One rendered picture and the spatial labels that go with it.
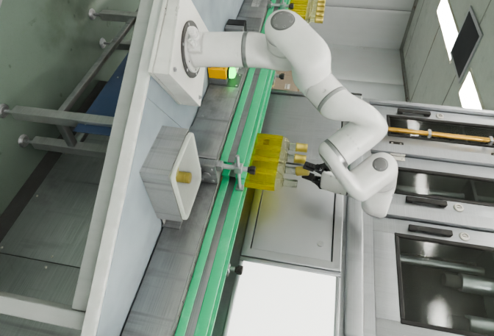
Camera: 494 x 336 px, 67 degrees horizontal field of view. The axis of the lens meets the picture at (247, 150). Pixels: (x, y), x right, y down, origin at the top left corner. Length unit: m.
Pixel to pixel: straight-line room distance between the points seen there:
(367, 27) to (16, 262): 7.02
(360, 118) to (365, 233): 0.63
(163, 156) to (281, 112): 0.93
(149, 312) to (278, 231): 0.53
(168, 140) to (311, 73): 0.42
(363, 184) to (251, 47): 0.45
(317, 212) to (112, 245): 0.77
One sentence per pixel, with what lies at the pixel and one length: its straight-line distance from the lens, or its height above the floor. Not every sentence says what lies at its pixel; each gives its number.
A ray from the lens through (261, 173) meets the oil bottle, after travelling 1.33.
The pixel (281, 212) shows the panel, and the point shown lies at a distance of 1.42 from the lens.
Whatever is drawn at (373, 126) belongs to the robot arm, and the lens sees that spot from 0.93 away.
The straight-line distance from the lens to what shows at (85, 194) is 1.65.
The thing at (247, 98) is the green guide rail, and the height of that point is 0.91.
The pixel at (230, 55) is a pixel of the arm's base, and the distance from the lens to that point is 1.03.
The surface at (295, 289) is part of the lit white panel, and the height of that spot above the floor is 1.18.
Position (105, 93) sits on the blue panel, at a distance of 1.60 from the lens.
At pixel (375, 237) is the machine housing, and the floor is 1.44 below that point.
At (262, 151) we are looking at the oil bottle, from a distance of 1.40.
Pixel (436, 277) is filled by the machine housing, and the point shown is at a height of 1.64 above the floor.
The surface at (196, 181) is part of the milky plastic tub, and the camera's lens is 1.21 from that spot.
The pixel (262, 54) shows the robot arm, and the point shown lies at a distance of 1.02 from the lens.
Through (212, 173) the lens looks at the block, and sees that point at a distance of 1.23.
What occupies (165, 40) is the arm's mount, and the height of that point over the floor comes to 0.78.
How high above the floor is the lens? 1.16
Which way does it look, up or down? 9 degrees down
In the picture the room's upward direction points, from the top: 97 degrees clockwise
